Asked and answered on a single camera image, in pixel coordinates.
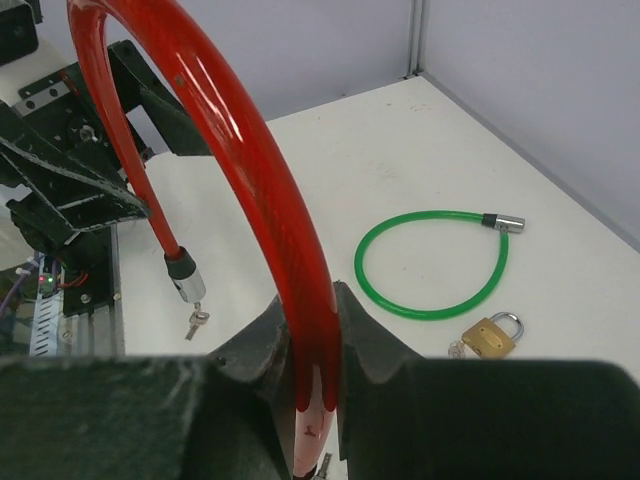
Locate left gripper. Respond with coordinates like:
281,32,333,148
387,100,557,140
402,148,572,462
1,40,212,255

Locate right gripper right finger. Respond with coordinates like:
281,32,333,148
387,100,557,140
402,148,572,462
334,281,639,479

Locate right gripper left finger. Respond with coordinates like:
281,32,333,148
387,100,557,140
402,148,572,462
1,300,295,479

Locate large padlock key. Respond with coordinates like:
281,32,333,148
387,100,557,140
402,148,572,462
448,340,467,359

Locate green lock keys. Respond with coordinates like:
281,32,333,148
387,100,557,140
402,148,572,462
314,453,332,480

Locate large brass padlock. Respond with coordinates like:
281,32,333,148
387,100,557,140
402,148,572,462
461,312,525,359

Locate red cable lock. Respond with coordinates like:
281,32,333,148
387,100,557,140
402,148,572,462
67,1,341,477

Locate green cable lock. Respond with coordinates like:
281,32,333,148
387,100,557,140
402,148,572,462
353,209,526,322

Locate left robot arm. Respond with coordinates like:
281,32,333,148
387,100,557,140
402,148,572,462
1,1,211,268

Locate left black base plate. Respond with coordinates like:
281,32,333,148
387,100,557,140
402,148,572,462
60,226,117,317

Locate white slotted cable duct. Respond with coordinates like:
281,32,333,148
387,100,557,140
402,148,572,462
29,255,63,357

